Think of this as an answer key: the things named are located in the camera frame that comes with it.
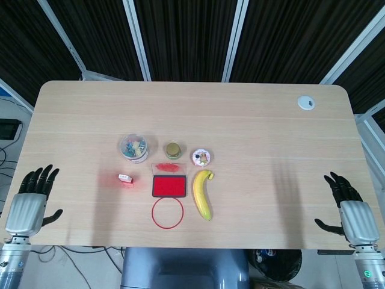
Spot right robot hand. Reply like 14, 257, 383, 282
314, 171, 380, 246

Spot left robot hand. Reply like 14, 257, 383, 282
4, 164, 64, 238

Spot small red stamp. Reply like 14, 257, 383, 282
117, 173, 135, 188

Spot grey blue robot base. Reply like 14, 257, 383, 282
120, 247, 250, 289

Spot black table control panel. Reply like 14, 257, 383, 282
317, 249, 356, 256

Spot black screen device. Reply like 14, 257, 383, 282
0, 119, 23, 141

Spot black trash bin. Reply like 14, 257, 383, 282
248, 249, 303, 283

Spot clear jar of colourful clips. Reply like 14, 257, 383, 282
116, 134, 151, 165

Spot red ink pad case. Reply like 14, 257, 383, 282
151, 162, 188, 199

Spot yellow banana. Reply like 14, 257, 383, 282
192, 169, 215, 222

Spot round pink patterned tin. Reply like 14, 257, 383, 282
191, 148, 213, 167

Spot black cables by screen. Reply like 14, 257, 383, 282
0, 141, 19, 183

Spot black floor cables bundle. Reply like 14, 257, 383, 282
29, 245, 125, 289

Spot white blue partition frame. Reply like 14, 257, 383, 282
0, 77, 34, 114

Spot thin red ring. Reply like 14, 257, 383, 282
151, 197, 185, 229

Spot white round cable grommet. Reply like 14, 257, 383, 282
297, 95, 316, 111

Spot white partition post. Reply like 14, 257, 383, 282
319, 5, 385, 85
222, 0, 250, 82
37, 0, 87, 79
122, 0, 152, 81

